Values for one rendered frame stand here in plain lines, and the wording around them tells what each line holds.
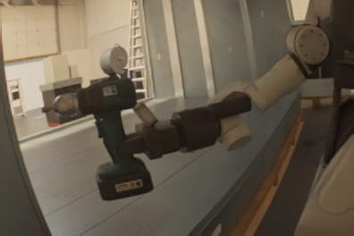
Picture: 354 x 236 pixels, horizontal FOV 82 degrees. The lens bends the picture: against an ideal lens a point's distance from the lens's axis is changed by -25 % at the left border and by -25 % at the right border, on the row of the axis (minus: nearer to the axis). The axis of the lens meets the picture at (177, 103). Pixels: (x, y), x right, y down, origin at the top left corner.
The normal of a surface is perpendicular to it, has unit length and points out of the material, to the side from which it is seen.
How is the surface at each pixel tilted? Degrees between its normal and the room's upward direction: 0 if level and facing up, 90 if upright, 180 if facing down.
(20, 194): 90
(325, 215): 90
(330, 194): 90
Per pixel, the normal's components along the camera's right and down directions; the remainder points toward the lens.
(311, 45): -0.23, 0.28
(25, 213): 0.83, -0.03
